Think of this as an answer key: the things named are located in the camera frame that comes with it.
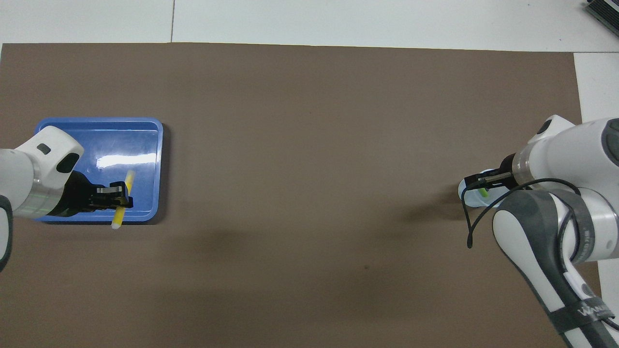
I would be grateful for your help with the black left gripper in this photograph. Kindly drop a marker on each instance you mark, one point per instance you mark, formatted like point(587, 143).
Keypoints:
point(77, 195)

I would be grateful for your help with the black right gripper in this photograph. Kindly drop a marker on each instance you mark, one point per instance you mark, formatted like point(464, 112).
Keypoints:
point(508, 166)

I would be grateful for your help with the yellow highlighter pen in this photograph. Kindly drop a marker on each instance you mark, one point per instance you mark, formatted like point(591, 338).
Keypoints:
point(130, 181)

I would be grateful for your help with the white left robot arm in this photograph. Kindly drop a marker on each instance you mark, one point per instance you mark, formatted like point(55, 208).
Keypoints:
point(29, 174)

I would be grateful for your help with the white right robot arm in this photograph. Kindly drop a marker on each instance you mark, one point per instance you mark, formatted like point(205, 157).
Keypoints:
point(570, 150)

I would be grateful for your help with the blue plastic tray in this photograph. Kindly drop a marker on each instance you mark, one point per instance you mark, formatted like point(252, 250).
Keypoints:
point(121, 140)

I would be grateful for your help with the pale blue mesh pen cup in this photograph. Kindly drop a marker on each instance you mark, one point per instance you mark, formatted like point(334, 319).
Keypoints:
point(464, 191)

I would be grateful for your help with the brown table mat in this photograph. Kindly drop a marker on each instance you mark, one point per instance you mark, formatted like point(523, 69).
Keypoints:
point(309, 193)

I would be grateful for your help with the dark grey ribbed device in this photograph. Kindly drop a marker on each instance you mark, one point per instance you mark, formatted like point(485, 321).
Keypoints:
point(604, 12)

